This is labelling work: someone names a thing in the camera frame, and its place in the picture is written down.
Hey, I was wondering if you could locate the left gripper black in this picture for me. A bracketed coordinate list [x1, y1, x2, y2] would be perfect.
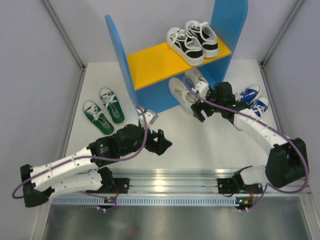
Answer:
[119, 123, 172, 158]

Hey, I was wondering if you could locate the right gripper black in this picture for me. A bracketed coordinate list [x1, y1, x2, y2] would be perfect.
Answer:
[191, 88, 223, 123]

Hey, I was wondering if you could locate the green sneaker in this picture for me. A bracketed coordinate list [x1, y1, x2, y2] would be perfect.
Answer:
[99, 87, 125, 125]
[83, 100, 115, 136]

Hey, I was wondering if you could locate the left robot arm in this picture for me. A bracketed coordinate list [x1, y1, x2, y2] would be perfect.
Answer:
[20, 124, 172, 208]

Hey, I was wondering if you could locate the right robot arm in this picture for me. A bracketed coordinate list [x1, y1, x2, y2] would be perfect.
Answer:
[189, 81, 309, 193]

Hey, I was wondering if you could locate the blue and yellow shoe shelf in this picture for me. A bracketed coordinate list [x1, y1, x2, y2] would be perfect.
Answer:
[105, 0, 248, 114]

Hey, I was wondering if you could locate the blue sneaker upper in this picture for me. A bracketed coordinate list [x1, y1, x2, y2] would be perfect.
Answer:
[237, 84, 261, 104]

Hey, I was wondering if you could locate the blue sneaker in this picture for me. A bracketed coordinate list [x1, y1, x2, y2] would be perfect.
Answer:
[237, 84, 261, 104]
[250, 96, 270, 118]

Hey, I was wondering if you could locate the blue sneaker lower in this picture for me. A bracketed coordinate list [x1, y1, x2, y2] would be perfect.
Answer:
[250, 96, 270, 118]

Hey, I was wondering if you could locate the black white sneaker left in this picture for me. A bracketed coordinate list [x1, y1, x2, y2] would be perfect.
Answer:
[166, 27, 205, 67]

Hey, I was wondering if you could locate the black white sneaker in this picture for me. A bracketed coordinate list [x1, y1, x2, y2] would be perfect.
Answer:
[185, 20, 219, 58]
[166, 27, 205, 67]

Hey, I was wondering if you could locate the black white sneaker right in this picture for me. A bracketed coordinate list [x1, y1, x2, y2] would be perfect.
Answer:
[185, 20, 219, 58]

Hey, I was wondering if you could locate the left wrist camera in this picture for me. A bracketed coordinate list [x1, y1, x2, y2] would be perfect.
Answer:
[136, 107, 159, 131]

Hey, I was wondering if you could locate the aluminium mounting rail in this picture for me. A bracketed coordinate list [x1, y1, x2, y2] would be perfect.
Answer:
[58, 161, 312, 197]

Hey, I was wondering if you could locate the aluminium frame post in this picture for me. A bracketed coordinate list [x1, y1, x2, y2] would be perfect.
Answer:
[260, 0, 306, 69]
[39, 0, 86, 71]

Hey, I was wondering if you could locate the slotted cable duct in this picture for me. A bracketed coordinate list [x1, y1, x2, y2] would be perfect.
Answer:
[51, 195, 249, 207]

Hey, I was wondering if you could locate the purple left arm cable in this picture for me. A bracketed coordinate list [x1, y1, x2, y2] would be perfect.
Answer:
[11, 104, 148, 213]

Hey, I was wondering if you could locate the left aluminium frame post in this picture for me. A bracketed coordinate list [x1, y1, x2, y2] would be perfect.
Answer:
[39, 0, 86, 71]

